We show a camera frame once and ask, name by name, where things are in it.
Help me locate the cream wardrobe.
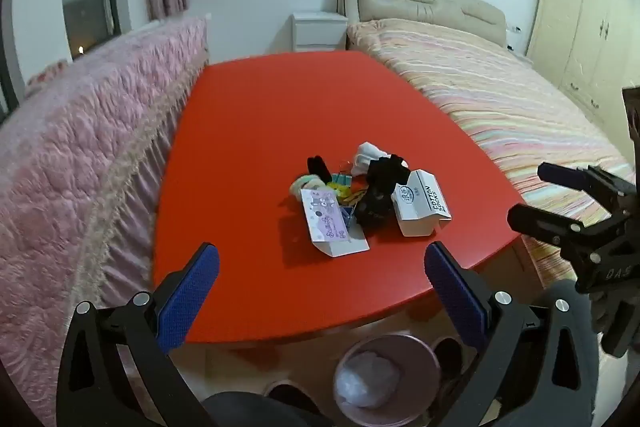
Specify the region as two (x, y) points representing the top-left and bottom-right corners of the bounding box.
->
(525, 0), (640, 162)

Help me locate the clear plastic bag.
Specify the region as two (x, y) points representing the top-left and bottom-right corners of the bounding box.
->
(335, 352), (403, 408)

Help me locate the pink quilted cover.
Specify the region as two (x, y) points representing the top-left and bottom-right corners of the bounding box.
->
(0, 16), (211, 427)

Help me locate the person's left leg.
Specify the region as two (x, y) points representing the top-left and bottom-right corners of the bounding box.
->
(202, 391), (335, 427)

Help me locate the bed with striped cover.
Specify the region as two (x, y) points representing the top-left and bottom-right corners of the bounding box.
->
(346, 19), (637, 290)

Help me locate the white sock box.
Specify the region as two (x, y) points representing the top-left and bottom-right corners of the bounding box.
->
(390, 169), (452, 238)

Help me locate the white sock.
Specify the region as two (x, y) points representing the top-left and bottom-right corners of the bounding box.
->
(350, 142), (393, 178)

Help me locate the pale green hair tie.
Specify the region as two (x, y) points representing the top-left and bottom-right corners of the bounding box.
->
(291, 173), (326, 198)

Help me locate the dark slipper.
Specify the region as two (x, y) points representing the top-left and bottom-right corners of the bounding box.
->
(431, 337), (466, 383)
(264, 379), (322, 417)

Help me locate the red table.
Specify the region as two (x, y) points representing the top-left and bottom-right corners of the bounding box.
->
(152, 51), (525, 345)

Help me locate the pink waste bin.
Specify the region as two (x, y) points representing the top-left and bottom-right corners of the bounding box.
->
(332, 334), (441, 425)

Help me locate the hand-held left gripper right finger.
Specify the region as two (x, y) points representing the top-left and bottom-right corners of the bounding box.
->
(424, 241), (601, 427)

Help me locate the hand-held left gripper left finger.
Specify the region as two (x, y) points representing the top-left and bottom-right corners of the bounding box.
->
(56, 242), (221, 427)

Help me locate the white nightstand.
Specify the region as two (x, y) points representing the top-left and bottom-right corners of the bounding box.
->
(291, 12), (348, 54)

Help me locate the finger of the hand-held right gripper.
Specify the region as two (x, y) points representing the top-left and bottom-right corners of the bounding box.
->
(507, 204), (587, 250)
(537, 162), (603, 192)

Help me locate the yellow round toy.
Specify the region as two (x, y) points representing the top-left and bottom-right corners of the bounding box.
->
(334, 184), (366, 204)

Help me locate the purple printed card packet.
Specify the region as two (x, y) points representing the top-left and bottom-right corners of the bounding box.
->
(300, 188), (371, 259)

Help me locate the black cloth piece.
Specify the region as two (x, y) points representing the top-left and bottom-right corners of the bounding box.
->
(306, 154), (332, 182)

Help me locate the black sock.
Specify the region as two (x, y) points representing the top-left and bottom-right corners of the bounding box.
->
(354, 154), (411, 228)

